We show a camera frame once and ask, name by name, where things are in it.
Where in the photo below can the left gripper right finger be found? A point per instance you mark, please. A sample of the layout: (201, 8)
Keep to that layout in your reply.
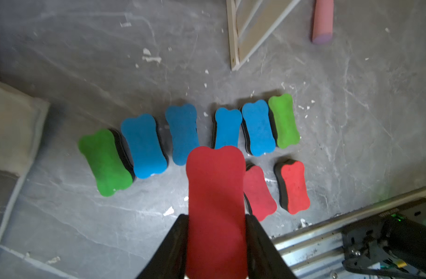
(263, 259)

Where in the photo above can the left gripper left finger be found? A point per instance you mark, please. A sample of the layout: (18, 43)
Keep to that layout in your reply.
(169, 261)

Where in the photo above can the red eraser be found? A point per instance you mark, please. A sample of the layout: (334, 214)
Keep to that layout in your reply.
(216, 214)
(290, 176)
(258, 199)

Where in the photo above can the blue eraser top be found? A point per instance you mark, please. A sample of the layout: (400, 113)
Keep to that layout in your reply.
(227, 125)
(257, 128)
(142, 137)
(182, 122)

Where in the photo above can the green eraser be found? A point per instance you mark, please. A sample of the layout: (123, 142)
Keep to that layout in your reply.
(108, 160)
(282, 109)

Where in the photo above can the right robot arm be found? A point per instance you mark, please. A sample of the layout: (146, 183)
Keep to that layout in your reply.
(390, 244)

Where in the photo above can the white two-tier slatted shelf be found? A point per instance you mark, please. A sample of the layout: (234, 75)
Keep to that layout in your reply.
(250, 23)

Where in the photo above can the white grey work glove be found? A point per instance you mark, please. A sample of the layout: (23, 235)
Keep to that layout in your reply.
(22, 119)

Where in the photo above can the metal base rail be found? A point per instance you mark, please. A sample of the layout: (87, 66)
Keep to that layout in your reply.
(316, 252)

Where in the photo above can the purple garden fork pink handle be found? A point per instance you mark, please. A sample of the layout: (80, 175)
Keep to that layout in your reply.
(322, 31)

